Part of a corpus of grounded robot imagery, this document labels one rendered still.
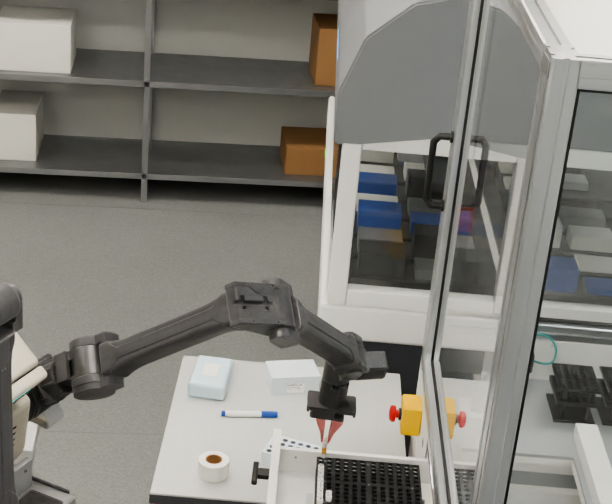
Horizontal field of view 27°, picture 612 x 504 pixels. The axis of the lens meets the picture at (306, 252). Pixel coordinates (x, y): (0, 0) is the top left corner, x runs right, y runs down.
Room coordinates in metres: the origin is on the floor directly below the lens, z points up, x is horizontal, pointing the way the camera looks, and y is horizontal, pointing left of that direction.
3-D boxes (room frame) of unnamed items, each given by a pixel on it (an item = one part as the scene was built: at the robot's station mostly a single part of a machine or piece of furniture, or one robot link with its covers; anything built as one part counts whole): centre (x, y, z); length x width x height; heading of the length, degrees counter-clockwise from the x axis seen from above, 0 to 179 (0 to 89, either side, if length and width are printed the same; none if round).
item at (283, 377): (2.80, 0.01, 0.79); 0.13 x 0.09 x 0.05; 105
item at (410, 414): (2.52, -0.28, 0.88); 0.07 x 0.05 x 0.07; 0
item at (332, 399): (2.24, -0.08, 1.09); 0.10 x 0.07 x 0.07; 90
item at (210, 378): (2.77, 0.21, 0.78); 0.15 x 0.10 x 0.04; 176
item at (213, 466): (2.38, 0.17, 0.78); 0.07 x 0.07 x 0.04
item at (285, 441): (2.45, -0.01, 0.78); 0.12 x 0.08 x 0.04; 73
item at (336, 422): (2.24, -0.07, 1.02); 0.07 x 0.07 x 0.09; 0
